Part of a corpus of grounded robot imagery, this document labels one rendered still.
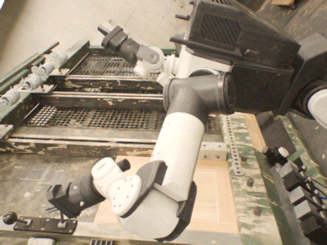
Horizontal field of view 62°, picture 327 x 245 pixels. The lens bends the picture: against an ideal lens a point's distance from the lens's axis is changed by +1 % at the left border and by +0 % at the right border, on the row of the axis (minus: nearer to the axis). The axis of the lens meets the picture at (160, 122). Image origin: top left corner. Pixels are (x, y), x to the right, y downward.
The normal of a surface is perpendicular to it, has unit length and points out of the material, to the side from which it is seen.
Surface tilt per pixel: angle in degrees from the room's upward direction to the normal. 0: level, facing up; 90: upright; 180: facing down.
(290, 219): 0
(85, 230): 54
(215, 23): 90
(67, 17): 90
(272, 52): 91
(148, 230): 94
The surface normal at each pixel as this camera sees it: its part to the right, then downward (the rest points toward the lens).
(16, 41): 0.01, 0.40
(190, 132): 0.40, -0.44
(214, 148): -0.02, -0.84
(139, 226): -0.13, 0.67
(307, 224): -0.82, -0.52
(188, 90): -0.39, -0.64
